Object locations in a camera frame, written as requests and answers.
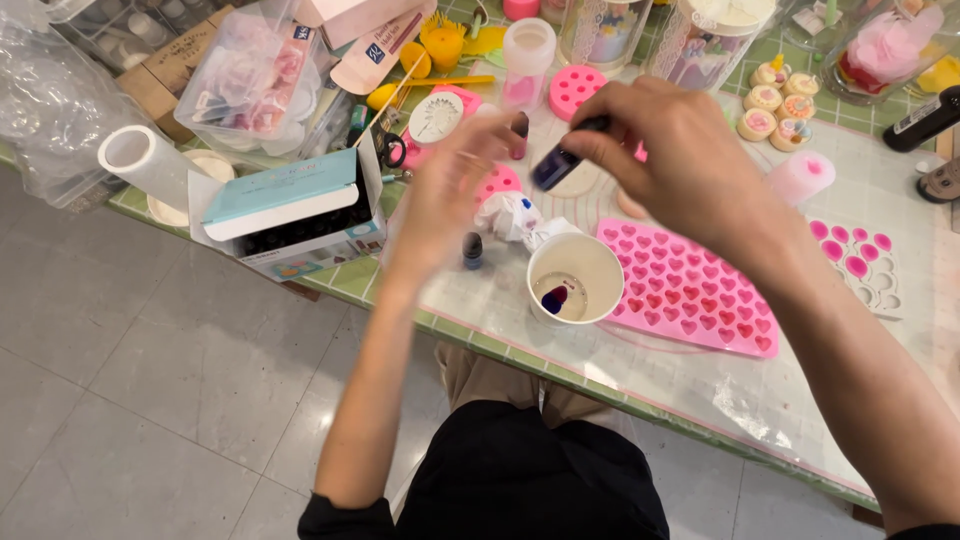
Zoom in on person's left hand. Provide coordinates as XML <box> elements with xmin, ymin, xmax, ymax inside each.
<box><xmin>384</xmin><ymin>112</ymin><xmax>528</xmax><ymax>284</ymax></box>

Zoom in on person's right hand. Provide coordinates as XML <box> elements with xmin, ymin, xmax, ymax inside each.
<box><xmin>558</xmin><ymin>74</ymin><xmax>775</xmax><ymax>254</ymax></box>

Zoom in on purple dye bottle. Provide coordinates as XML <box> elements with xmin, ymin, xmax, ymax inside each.
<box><xmin>530</xmin><ymin>115</ymin><xmax>611</xmax><ymax>193</ymax></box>

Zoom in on small pink round mould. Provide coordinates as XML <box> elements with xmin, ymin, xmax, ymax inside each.
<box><xmin>475</xmin><ymin>163</ymin><xmax>525</xmax><ymax>209</ymax></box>

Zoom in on pink dye bottle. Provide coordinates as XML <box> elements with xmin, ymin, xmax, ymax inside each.
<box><xmin>509</xmin><ymin>111</ymin><xmax>531</xmax><ymax>162</ymax></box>

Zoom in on white round flower mould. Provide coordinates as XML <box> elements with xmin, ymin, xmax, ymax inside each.
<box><xmin>408</xmin><ymin>90</ymin><xmax>465</xmax><ymax>148</ymax></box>

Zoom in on pink square mould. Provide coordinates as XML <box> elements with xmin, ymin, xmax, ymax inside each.
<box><xmin>430</xmin><ymin>83</ymin><xmax>485</xmax><ymax>118</ymax></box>

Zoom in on crumpled stained white tissue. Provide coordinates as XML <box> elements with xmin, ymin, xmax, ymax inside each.
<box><xmin>473</xmin><ymin>190</ymin><xmax>543</xmax><ymax>243</ymax></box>

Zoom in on yellow stick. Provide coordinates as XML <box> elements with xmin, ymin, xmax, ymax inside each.
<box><xmin>403</xmin><ymin>72</ymin><xmax>498</xmax><ymax>89</ymax></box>

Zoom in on black scissors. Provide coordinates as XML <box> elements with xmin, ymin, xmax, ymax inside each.
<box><xmin>369</xmin><ymin>111</ymin><xmax>411</xmax><ymax>171</ymax></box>

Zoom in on wooden stick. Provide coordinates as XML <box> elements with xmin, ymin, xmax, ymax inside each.
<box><xmin>351</xmin><ymin>51</ymin><xmax>430</xmax><ymax>150</ymax></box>

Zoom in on clear bottle with pink liquid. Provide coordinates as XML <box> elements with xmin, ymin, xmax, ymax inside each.
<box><xmin>500</xmin><ymin>17</ymin><xmax>558</xmax><ymax>115</ymax></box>

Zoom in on white oval mould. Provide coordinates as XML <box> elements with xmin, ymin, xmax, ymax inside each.
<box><xmin>538</xmin><ymin>142</ymin><xmax>603</xmax><ymax>201</ymax></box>

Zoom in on small yellow candle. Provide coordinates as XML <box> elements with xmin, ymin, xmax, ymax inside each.
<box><xmin>398</xmin><ymin>40</ymin><xmax>434</xmax><ymax>81</ymax></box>

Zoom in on yellow flower candle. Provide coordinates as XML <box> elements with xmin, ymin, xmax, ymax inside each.
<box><xmin>418</xmin><ymin>13</ymin><xmax>468</xmax><ymax>75</ymax></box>

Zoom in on pink round holed mould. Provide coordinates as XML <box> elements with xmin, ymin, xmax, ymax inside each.
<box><xmin>548</xmin><ymin>64</ymin><xmax>611</xmax><ymax>123</ymax></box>

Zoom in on beige mould packet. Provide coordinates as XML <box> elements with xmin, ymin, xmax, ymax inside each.
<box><xmin>329</xmin><ymin>6</ymin><xmax>441</xmax><ymax>96</ymax></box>

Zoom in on white paper cup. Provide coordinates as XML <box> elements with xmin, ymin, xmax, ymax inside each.
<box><xmin>525</xmin><ymin>231</ymin><xmax>627</xmax><ymax>330</ymax></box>

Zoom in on green checked tablecloth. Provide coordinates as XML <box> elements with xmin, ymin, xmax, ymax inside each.
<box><xmin>0</xmin><ymin>0</ymin><xmax>960</xmax><ymax>515</ymax></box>

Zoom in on pink box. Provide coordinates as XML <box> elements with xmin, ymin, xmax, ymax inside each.
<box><xmin>309</xmin><ymin>0</ymin><xmax>438</xmax><ymax>51</ymax></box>

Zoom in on glass jar with cake candle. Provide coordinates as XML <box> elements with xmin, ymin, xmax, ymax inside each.
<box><xmin>556</xmin><ymin>0</ymin><xmax>655</xmax><ymax>78</ymax></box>

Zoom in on open box of dye bottles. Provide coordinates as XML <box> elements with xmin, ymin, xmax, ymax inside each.
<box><xmin>186</xmin><ymin>133</ymin><xmax>389</xmax><ymax>284</ymax></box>

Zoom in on person's beige trousers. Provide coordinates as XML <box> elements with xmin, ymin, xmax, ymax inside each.
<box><xmin>435</xmin><ymin>341</ymin><xmax>624</xmax><ymax>432</ymax></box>

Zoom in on clear container of pink flowers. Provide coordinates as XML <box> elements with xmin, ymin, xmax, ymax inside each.
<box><xmin>173</xmin><ymin>2</ymin><xmax>335</xmax><ymax>157</ymax></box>

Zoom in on pink heart silicone mould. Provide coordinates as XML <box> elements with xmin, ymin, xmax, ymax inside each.
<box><xmin>595</xmin><ymin>216</ymin><xmax>781</xmax><ymax>360</ymax></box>

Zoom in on white plate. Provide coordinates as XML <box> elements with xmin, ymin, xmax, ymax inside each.
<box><xmin>145</xmin><ymin>147</ymin><xmax>238</xmax><ymax>229</ymax></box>

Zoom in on glass jar with lace trim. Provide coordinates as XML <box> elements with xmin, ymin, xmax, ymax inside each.
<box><xmin>647</xmin><ymin>0</ymin><xmax>783</xmax><ymax>94</ymax></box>

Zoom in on group of small cake candles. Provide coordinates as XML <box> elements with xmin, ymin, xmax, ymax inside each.
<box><xmin>735</xmin><ymin>52</ymin><xmax>823</xmax><ymax>154</ymax></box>

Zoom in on cardboard box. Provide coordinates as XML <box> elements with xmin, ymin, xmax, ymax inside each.
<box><xmin>114</xmin><ymin>4</ymin><xmax>237</xmax><ymax>146</ymax></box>

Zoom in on white paper roll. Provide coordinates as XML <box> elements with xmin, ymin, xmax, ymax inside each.
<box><xmin>96</xmin><ymin>124</ymin><xmax>209</xmax><ymax>216</ymax></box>

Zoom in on pink cylinder candle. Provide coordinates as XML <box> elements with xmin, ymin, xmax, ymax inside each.
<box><xmin>764</xmin><ymin>148</ymin><xmax>838</xmax><ymax>209</ymax></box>

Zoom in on person's black shirt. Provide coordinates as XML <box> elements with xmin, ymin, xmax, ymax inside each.
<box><xmin>297</xmin><ymin>399</ymin><xmax>672</xmax><ymax>540</ymax></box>

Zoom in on clear plastic organiser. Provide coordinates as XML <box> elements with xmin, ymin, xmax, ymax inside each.
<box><xmin>43</xmin><ymin>0</ymin><xmax>226</xmax><ymax>74</ymax></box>

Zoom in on white balloon silicone mould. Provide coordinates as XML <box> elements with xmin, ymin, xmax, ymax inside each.
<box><xmin>805</xmin><ymin>216</ymin><xmax>906</xmax><ymax>321</ymax></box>

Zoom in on glass jar with pink flower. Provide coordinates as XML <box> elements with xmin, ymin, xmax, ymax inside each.
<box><xmin>820</xmin><ymin>0</ymin><xmax>948</xmax><ymax>108</ymax></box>

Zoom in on clear plastic bag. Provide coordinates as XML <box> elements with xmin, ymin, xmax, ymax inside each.
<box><xmin>0</xmin><ymin>0</ymin><xmax>155</xmax><ymax>213</ymax></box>

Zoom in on black bottle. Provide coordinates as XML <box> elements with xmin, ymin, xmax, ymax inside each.
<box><xmin>882</xmin><ymin>84</ymin><xmax>960</xmax><ymax>154</ymax></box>

